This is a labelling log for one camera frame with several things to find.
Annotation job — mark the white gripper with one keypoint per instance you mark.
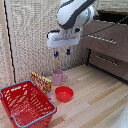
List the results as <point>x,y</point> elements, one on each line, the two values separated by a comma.
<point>63,40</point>

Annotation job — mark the pink mug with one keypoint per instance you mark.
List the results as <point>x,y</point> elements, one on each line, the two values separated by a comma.
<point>57,77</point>

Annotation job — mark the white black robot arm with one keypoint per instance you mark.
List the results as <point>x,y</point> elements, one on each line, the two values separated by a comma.
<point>71,13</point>

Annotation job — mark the beige woven screen panel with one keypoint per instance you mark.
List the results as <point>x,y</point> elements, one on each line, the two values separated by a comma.
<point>33,36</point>

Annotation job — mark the colourful patterned box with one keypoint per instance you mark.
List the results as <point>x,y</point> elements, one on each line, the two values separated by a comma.
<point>41,82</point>

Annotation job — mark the red bowl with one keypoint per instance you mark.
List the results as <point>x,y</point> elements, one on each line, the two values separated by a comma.
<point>64,94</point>

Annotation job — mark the red basket blue rim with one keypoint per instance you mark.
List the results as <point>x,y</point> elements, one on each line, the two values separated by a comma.
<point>26,105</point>

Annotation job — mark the brown wooden drawer cabinet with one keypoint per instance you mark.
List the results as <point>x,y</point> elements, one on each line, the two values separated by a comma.
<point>124,68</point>

